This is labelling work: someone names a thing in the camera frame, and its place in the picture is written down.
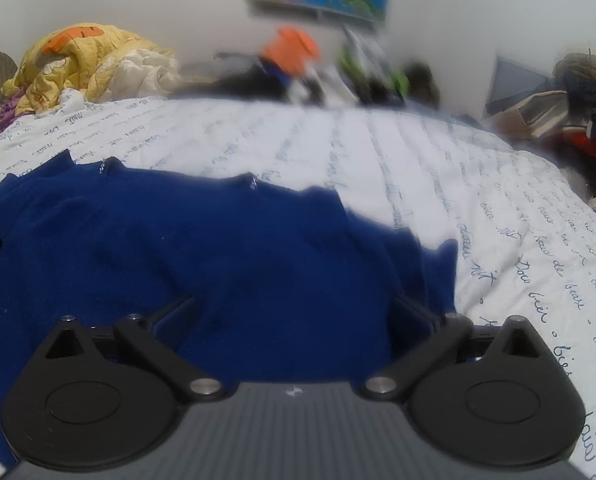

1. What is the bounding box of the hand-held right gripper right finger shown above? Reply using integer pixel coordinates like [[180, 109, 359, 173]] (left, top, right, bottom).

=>
[[363, 296, 547, 402]]

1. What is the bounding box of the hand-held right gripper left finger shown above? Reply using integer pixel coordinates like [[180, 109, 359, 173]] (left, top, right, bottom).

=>
[[42, 296, 225, 402]]

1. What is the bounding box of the blue beaded sweater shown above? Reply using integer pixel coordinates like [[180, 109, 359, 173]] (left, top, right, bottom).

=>
[[0, 150, 460, 471]]

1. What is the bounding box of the black clothes heap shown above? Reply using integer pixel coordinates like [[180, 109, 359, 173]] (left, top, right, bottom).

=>
[[178, 52, 291, 102]]

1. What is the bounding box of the pile of mixed clothes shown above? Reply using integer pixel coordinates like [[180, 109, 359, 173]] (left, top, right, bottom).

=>
[[493, 51, 596, 211]]

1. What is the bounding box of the white script-print quilt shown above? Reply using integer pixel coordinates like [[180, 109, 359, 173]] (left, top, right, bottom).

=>
[[0, 87, 596, 480]]

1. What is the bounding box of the yellow and orange blanket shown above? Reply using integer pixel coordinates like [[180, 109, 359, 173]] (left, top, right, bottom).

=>
[[0, 22, 176, 111]]

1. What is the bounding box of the cream quilted blanket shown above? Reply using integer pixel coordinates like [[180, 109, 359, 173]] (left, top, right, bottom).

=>
[[98, 47, 189, 101]]

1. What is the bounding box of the dark plush toy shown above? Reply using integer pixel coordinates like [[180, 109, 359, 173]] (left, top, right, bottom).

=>
[[402, 61, 441, 107]]

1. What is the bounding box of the green plastic item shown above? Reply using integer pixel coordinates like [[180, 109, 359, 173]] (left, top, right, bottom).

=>
[[338, 42, 409, 93]]

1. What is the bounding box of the grey flat board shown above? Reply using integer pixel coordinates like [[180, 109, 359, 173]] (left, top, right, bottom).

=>
[[485, 55, 555, 118]]

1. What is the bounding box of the orange plastic bag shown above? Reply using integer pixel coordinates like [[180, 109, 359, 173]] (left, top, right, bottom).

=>
[[260, 26, 321, 77]]

